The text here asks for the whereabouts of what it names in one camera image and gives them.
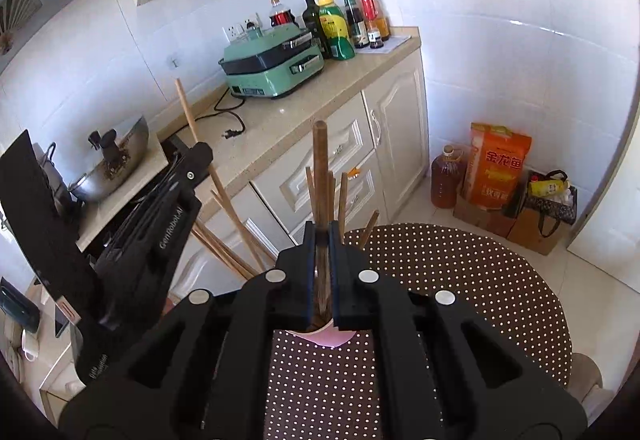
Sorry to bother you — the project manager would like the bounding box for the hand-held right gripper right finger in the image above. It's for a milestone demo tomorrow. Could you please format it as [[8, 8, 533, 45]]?
[[326, 219, 589, 440]]

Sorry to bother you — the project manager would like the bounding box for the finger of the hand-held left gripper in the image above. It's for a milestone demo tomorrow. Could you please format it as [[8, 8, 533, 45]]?
[[94, 142, 215, 327]]

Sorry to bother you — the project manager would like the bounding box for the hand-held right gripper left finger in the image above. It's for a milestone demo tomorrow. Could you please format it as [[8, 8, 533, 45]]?
[[59, 221, 319, 440]]

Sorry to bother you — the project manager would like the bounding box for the white paper cup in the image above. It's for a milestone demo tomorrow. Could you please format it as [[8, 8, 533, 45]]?
[[294, 324, 360, 351]]

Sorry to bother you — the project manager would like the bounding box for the bunch of wooden chopsticks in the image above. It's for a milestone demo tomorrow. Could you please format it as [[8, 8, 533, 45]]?
[[191, 166, 381, 321]]

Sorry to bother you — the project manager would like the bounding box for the wooden chopstick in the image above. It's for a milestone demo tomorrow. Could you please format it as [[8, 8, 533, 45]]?
[[173, 78, 268, 273]]

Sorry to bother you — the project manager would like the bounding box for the steel pot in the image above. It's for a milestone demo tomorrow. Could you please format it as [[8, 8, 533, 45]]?
[[32, 142, 86, 221]]

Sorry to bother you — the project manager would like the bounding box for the dark teal container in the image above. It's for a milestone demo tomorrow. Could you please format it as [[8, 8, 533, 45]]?
[[0, 277, 41, 335]]

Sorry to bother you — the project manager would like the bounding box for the steel wok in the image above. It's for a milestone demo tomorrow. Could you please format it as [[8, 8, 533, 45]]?
[[67, 115, 151, 204]]

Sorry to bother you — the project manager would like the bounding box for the brown polka dot tablecloth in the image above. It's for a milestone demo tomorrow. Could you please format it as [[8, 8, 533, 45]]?
[[262, 222, 574, 440]]

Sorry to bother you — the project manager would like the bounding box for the large cooking oil bottle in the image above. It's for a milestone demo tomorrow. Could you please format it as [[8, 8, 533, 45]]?
[[431, 144, 466, 210]]

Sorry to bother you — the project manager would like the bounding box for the cream kitchen cabinet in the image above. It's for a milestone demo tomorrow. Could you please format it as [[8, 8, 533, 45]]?
[[75, 26, 431, 306]]

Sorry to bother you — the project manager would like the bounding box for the green electric grill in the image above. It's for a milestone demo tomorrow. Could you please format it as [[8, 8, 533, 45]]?
[[218, 26, 326, 100]]

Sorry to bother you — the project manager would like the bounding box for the orange rice bag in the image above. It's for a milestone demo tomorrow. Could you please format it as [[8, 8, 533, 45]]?
[[460, 122, 533, 214]]

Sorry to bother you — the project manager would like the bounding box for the red label soda bottle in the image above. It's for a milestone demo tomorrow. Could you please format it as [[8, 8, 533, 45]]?
[[269, 0, 299, 29]]

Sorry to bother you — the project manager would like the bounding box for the green yellow bottle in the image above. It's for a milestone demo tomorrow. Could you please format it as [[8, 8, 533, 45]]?
[[317, 0, 357, 62]]

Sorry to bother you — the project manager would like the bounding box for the white paper sheet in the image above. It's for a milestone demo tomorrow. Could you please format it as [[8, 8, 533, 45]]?
[[370, 35, 412, 55]]

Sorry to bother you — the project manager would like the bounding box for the dark green oil bottle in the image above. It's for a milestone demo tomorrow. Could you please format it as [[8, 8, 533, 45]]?
[[301, 0, 332, 60]]

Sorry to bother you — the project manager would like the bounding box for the dark sauce bottle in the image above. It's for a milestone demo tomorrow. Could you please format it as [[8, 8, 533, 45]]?
[[341, 0, 370, 49]]

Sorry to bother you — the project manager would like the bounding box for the beige wooden stool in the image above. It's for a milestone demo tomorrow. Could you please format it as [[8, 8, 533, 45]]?
[[567, 352, 606, 413]]

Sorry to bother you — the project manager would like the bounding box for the red liquid bottle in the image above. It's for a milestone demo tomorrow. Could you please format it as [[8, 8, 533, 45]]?
[[357, 0, 392, 41]]

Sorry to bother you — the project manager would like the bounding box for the white wall socket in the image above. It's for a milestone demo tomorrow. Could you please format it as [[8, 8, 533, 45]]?
[[223, 12, 264, 44]]

